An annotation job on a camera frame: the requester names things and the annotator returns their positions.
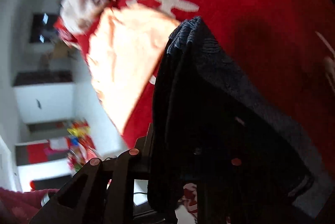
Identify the red floral throw pillow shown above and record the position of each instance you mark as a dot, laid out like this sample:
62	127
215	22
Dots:
125	46

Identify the red sofa seat cover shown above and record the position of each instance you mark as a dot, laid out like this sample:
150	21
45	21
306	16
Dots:
282	47

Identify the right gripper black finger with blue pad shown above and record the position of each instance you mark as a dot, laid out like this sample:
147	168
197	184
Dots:
102	190

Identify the dark navy pants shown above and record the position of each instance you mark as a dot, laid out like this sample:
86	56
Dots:
212	129

